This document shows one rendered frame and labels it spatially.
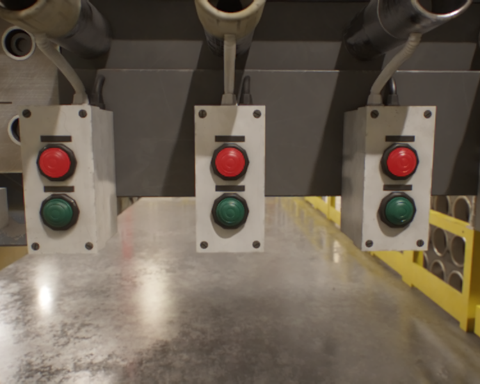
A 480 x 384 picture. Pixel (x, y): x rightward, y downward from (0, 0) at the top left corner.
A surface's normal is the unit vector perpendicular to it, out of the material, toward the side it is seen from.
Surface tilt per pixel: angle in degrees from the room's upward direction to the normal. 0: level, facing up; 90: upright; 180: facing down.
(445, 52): 90
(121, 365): 0
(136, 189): 90
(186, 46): 90
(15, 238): 90
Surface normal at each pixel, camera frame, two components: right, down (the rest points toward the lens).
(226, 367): 0.00, -0.99
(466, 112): 0.04, 0.13
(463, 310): -1.00, 0.00
